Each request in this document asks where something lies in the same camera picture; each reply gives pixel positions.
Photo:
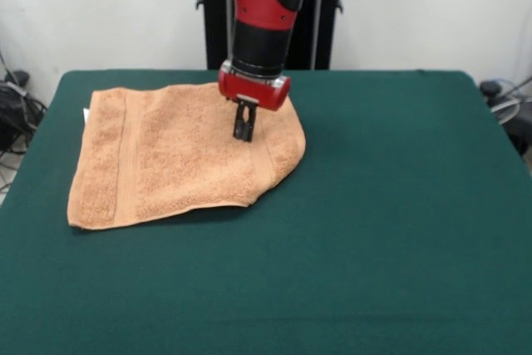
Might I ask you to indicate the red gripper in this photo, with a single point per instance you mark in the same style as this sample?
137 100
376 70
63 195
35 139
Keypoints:
253 91

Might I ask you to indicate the tan terry towel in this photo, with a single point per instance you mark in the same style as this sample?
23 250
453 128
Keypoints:
166 155

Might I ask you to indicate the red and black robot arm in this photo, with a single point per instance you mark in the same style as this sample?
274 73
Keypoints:
266 6

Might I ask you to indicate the dark green table cloth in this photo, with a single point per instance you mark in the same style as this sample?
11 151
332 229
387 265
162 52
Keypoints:
374 226

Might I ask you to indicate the dark grey stand base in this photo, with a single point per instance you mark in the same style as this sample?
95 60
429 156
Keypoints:
12 101
490 88

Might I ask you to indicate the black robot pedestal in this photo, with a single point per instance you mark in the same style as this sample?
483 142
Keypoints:
328 18

